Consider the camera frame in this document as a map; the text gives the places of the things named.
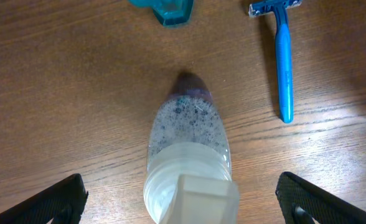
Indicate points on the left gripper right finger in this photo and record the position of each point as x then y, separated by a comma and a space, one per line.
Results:
303, 202

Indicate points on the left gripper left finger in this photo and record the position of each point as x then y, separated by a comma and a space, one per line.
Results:
63, 202

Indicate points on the foam soap pump bottle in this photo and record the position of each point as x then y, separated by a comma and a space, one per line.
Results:
189, 169

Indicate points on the blue disposable razor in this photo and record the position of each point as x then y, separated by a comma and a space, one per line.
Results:
284, 66

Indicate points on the teal mouthwash bottle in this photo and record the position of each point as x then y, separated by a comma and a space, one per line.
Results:
169, 13

